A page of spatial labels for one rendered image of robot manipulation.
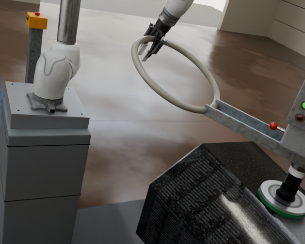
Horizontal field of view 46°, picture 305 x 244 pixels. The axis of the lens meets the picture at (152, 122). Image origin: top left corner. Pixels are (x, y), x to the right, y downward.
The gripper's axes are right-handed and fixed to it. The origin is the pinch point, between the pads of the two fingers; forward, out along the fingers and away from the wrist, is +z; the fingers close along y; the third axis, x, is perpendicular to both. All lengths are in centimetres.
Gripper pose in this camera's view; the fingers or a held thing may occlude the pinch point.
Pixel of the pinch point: (144, 53)
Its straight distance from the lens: 187.8
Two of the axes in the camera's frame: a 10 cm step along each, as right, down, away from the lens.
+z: -5.2, 6.3, 5.8
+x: 7.1, -0.6, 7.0
